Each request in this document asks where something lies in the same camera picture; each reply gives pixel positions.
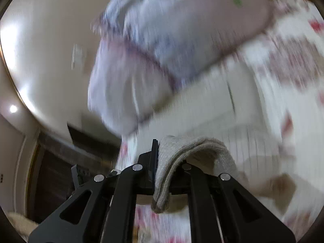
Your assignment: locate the beige knitted garment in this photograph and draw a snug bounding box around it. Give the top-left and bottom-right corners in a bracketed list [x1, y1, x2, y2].
[151, 135, 248, 213]

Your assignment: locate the dark wooden door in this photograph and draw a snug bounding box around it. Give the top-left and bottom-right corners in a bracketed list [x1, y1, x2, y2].
[26, 145, 74, 223]

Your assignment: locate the white floral bed sheet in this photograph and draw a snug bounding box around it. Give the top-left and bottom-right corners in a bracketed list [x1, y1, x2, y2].
[116, 0, 323, 241]

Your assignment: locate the lilac floral pillow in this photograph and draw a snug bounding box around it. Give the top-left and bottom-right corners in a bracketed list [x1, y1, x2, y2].
[88, 37, 174, 136]
[92, 0, 274, 78]

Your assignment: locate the white wall switch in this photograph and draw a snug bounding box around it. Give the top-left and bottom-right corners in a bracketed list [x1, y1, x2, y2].
[71, 44, 87, 70]

